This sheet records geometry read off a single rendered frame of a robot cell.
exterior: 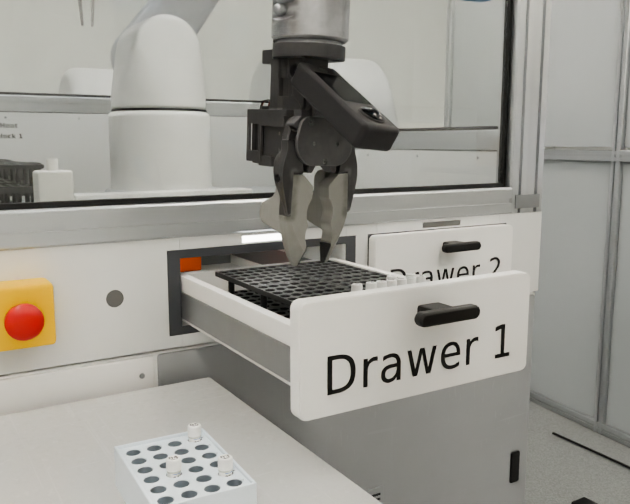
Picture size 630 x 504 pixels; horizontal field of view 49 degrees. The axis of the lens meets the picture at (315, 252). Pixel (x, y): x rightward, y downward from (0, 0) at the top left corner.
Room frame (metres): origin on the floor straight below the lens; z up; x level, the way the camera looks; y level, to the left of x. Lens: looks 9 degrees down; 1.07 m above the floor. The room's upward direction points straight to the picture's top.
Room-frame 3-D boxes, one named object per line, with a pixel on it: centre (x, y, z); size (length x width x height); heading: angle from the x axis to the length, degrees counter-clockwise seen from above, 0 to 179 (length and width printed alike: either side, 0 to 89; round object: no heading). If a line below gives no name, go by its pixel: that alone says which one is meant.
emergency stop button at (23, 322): (0.74, 0.32, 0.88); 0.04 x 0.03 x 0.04; 121
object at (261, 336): (0.85, 0.00, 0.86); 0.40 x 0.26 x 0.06; 31
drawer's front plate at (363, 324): (0.68, -0.11, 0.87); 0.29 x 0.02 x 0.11; 121
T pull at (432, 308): (0.65, -0.12, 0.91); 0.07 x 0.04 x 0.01; 121
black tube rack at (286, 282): (0.85, 0.00, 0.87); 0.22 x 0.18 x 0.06; 31
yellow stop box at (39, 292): (0.76, 0.33, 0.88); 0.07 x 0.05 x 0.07; 121
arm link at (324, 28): (0.70, 0.01, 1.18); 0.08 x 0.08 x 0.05
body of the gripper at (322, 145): (0.71, 0.01, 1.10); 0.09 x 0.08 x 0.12; 42
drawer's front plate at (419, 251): (1.11, -0.21, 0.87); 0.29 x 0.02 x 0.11; 121
